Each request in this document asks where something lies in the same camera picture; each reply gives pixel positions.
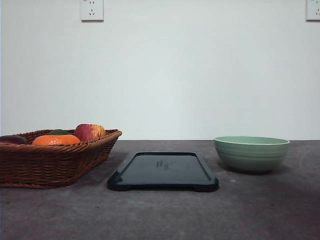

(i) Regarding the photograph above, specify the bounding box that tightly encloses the orange tangerine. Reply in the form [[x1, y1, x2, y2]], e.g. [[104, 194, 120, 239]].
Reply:
[[31, 134, 81, 145]]

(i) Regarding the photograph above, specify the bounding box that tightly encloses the white wall socket right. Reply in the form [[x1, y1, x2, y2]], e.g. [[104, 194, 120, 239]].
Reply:
[[304, 0, 320, 24]]

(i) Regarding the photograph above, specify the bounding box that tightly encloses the white wall socket left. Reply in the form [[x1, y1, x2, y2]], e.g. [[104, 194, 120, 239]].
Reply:
[[80, 0, 104, 23]]

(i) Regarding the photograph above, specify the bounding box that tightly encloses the dark purple fruit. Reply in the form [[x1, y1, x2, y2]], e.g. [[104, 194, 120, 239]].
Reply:
[[0, 135, 27, 145]]

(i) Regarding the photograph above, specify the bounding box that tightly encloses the green ceramic bowl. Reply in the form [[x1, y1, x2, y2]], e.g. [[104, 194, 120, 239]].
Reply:
[[214, 136, 290, 173]]

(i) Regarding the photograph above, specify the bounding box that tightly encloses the white wall socket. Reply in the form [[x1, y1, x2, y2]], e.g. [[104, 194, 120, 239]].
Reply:
[[80, 0, 104, 23], [304, 0, 320, 24]]

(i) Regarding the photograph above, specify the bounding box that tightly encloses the red yellow apple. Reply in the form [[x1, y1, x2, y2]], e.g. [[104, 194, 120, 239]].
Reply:
[[75, 123, 106, 141]]

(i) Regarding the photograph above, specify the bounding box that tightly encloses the dark green fruit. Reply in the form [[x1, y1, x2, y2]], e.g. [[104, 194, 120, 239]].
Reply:
[[47, 129, 70, 135]]

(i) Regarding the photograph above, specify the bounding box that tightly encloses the dark rectangular tray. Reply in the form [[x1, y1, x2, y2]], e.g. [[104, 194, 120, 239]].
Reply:
[[107, 151, 220, 192]]

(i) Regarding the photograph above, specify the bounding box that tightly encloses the brown wicker basket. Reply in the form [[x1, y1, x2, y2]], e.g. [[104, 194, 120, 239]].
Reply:
[[0, 129, 122, 189]]

